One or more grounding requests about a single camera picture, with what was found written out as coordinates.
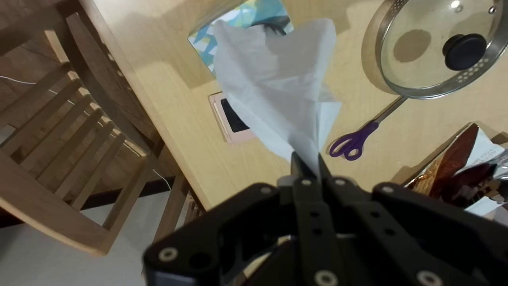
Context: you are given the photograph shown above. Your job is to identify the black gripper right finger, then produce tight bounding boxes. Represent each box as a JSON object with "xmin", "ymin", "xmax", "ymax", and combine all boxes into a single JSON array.
[{"xmin": 316, "ymin": 153, "xmax": 508, "ymax": 286}]

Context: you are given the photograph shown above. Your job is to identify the pink square device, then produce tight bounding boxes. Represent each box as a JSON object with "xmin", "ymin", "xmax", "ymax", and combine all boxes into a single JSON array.
[{"xmin": 207, "ymin": 91, "xmax": 259, "ymax": 143}]

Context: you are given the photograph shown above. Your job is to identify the white paper tissue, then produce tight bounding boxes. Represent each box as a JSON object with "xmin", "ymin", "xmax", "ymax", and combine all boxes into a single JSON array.
[{"xmin": 211, "ymin": 18, "xmax": 345, "ymax": 177}]

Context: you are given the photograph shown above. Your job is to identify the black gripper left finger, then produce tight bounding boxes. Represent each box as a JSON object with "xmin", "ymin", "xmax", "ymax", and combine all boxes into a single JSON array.
[{"xmin": 142, "ymin": 150, "xmax": 346, "ymax": 286}]

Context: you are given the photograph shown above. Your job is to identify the patterned tissue box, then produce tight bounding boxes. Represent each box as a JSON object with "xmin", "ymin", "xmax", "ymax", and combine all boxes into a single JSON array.
[{"xmin": 188, "ymin": 0, "xmax": 296, "ymax": 74}]

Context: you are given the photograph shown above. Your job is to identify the purple handled scissors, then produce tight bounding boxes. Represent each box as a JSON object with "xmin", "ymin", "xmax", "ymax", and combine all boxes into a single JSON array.
[{"xmin": 329, "ymin": 94, "xmax": 410, "ymax": 163}]

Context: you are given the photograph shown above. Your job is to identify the brown snack bag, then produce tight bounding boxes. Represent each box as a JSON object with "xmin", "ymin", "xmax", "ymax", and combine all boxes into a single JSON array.
[{"xmin": 404, "ymin": 121, "xmax": 508, "ymax": 224}]

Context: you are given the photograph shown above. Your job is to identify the glass pot lid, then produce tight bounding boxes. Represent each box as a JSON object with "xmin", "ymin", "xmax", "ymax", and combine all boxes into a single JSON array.
[{"xmin": 361, "ymin": 0, "xmax": 508, "ymax": 102}]

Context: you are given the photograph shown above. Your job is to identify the wooden slat chair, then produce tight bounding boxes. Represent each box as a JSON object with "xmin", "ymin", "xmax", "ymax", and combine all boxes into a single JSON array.
[{"xmin": 0, "ymin": 0, "xmax": 213, "ymax": 258}]

